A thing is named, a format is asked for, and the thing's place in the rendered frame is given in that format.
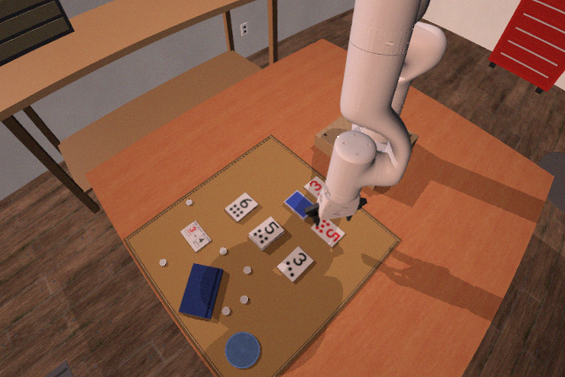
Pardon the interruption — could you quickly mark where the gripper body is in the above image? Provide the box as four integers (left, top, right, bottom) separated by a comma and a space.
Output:
317, 185, 360, 220

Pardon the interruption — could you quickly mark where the tan card cloth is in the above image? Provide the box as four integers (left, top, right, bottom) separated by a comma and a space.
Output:
128, 138, 396, 377
124, 134, 401, 377

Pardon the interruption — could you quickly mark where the blue round disc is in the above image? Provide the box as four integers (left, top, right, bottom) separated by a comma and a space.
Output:
225, 332, 260, 368

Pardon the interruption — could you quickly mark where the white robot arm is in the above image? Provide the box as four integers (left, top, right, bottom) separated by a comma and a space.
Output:
325, 0, 447, 203

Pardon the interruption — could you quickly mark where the dark blue notebook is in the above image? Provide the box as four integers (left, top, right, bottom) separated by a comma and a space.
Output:
179, 263, 223, 320

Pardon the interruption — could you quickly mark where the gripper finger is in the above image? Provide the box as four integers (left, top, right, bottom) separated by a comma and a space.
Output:
304, 202, 320, 227
346, 198, 367, 221

